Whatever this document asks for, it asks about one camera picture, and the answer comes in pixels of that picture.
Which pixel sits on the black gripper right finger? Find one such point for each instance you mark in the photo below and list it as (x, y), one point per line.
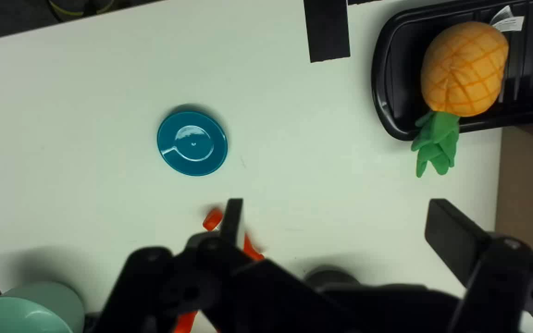
(458, 238)

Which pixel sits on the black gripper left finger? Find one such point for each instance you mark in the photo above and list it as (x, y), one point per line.
(232, 223)

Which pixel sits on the orange pineapple plushie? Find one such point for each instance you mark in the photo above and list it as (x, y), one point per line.
(463, 67)

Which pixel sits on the mint green bowl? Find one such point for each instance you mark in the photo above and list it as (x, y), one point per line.
(27, 308)

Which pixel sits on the orange toy block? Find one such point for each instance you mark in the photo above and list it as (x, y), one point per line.
(213, 219)

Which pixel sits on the teal round lid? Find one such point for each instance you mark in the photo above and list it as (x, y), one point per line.
(193, 145)

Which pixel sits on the brown cardboard box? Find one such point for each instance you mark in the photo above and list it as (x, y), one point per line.
(526, 178)

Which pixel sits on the black plastic tray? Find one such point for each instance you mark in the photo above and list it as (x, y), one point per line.
(397, 75)

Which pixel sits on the black tape strip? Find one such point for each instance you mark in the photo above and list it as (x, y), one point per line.
(326, 30)

